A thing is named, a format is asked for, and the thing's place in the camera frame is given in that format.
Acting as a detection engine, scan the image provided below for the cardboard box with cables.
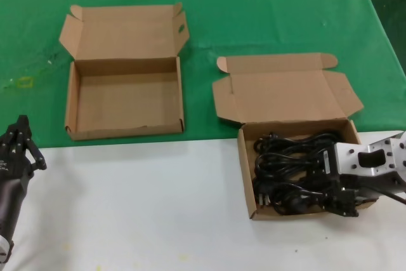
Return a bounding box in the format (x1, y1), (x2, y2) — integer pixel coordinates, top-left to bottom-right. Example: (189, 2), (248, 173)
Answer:
(212, 52), (380, 221)

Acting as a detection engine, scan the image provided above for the black power cable bundle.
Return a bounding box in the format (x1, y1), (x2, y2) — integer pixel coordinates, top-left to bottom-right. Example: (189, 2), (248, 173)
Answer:
(252, 129), (341, 216)

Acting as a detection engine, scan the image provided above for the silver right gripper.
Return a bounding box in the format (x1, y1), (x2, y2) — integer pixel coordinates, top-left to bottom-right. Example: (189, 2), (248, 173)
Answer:
(320, 131), (402, 219)

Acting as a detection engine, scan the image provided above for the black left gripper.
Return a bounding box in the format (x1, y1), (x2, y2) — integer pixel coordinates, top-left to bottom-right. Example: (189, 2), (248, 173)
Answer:
(0, 114), (48, 188)

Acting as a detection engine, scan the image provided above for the empty open cardboard box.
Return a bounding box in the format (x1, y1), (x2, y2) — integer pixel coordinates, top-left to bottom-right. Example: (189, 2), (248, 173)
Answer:
(58, 2), (190, 142)

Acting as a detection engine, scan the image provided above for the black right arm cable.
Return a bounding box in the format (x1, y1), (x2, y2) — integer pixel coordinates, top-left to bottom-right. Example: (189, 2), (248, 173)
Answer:
(379, 188), (406, 206)

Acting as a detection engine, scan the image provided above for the green table cloth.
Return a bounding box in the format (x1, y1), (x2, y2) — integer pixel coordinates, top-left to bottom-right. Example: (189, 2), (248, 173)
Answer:
(0, 0), (406, 152)

